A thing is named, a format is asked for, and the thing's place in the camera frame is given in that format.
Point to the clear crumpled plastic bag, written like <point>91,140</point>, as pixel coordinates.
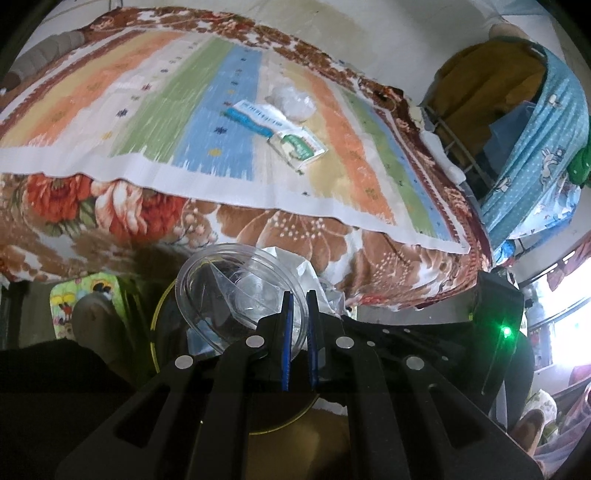
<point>293,101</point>

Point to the yellow cloth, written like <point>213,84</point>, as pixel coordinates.
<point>485,83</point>

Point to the floral blanket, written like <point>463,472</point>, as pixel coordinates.
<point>286,230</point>

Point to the green cloth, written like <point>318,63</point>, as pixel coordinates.
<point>581,167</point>

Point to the brown gold-rimmed bin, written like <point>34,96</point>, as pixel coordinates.
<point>277,410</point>

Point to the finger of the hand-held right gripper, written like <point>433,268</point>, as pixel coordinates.
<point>434,339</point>

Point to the white cloth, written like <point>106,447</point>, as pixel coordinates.
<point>434,142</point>

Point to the grey pillow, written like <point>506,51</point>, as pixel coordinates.
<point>41,53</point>

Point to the green and white box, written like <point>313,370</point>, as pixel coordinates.
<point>300,147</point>

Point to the metal rack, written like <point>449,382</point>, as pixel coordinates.
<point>455,148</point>

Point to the blue and white packet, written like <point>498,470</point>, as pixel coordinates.
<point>251,117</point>

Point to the blue printed cloth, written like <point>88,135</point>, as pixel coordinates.
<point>531,157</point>

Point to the striped woven mat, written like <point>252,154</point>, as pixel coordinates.
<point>152,106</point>

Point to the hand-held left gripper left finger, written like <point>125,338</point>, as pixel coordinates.
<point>286,341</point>

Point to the white plastic bag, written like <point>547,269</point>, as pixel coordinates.
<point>318,281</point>

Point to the clear plastic cup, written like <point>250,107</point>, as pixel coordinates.
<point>221,286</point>

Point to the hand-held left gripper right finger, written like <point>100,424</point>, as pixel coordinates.
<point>313,341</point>

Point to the person's foot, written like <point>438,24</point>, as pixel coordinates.
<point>94,323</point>

